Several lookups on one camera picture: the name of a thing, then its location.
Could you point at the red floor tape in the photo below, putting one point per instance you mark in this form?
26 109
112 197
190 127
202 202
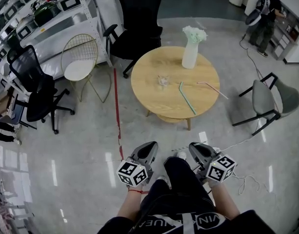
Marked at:
117 111

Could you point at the black mesh office chair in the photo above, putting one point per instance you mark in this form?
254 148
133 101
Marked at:
38 89

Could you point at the person's black printed shirt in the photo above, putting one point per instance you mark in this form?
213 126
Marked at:
212 224

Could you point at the white metal shelf rack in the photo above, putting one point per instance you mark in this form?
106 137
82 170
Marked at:
64 25

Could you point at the person's white shoe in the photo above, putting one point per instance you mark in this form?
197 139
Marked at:
181 154
164 179

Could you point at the white ribbed vase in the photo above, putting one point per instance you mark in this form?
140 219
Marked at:
189 57

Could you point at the pale green flower bunch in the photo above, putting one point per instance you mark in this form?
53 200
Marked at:
195 34

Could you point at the clear glass cup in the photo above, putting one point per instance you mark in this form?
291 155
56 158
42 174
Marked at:
163 80

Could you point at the round wooden table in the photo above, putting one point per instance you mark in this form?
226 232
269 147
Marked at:
168 99

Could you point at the person's black trousers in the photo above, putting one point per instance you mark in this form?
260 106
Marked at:
181 184

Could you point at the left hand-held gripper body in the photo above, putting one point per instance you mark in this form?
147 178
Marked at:
142 156

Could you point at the white microwave oven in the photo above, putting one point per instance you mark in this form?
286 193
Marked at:
70 1

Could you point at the black office chair with coat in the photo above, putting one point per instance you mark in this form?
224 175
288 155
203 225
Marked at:
139 21

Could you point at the person's left forearm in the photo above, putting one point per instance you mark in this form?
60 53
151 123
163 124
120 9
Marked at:
131 203

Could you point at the green bendy straw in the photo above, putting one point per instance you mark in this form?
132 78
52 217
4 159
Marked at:
187 99

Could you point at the grey padded chair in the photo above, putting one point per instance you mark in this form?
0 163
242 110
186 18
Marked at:
261 99

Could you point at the dark green pot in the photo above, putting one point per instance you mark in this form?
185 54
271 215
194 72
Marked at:
45 13

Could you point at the grey shelf unit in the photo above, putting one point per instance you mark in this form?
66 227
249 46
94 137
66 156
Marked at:
289 33

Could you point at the pink bendy straw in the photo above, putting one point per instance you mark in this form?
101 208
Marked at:
212 88

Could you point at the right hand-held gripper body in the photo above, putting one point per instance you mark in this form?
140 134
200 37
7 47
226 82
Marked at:
205 155

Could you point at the person's right forearm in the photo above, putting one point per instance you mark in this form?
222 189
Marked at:
225 201

